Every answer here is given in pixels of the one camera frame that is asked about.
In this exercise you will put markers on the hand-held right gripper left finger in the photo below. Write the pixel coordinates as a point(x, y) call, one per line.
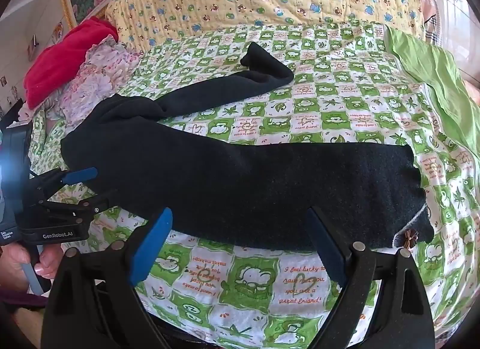
point(153, 247)

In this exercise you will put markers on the plaid cloth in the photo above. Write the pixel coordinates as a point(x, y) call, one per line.
point(434, 28)

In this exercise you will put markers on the pink pillow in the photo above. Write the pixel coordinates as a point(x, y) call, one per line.
point(425, 0)

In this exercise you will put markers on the person's left hand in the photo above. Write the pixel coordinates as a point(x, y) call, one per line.
point(11, 274)

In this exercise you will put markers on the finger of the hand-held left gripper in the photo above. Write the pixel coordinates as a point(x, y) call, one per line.
point(80, 175)
point(90, 204)

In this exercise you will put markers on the person's purple clothing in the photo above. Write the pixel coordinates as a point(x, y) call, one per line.
point(18, 300)

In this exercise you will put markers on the pink floral cloth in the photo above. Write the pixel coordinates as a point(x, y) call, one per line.
point(97, 79)

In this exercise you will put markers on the red cloth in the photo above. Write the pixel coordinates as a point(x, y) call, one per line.
point(60, 60)

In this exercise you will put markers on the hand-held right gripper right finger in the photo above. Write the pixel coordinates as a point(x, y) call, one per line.
point(326, 247)

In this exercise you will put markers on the black pants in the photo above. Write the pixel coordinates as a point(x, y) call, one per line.
point(243, 184)

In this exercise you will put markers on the green checkered bedsheet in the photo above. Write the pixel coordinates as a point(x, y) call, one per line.
point(300, 109)

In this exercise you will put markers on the light green cloth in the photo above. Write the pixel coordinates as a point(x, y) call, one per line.
point(438, 71)

